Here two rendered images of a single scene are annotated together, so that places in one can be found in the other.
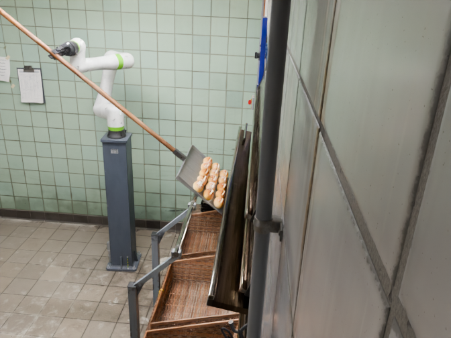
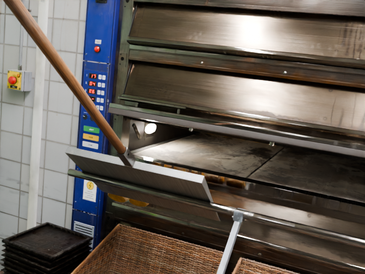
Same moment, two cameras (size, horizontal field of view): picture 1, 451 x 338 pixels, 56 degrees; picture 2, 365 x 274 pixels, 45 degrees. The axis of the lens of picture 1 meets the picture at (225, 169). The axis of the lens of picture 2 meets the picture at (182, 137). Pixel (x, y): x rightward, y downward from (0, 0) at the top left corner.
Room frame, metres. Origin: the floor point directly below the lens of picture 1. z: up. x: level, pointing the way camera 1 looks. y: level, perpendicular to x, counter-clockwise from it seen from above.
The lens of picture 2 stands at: (1.94, 1.66, 1.67)
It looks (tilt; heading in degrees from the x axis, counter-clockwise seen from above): 10 degrees down; 288
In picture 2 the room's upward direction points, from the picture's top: 7 degrees clockwise
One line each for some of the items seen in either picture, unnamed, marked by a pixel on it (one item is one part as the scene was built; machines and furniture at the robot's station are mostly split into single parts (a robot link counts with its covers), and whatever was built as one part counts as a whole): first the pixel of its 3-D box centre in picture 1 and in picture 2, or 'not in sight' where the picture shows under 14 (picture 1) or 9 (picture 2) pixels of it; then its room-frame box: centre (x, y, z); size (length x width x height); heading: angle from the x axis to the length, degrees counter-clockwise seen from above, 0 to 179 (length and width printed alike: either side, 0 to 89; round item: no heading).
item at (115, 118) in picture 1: (114, 117); not in sight; (3.22, 0.88, 1.36); 0.16 x 0.13 x 0.19; 54
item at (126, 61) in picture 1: (123, 61); not in sight; (3.30, 0.81, 1.77); 0.18 x 0.13 x 0.12; 144
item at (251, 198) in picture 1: (264, 109); (338, 39); (1.96, -0.17, 1.80); 1.79 x 0.11 x 0.19; 176
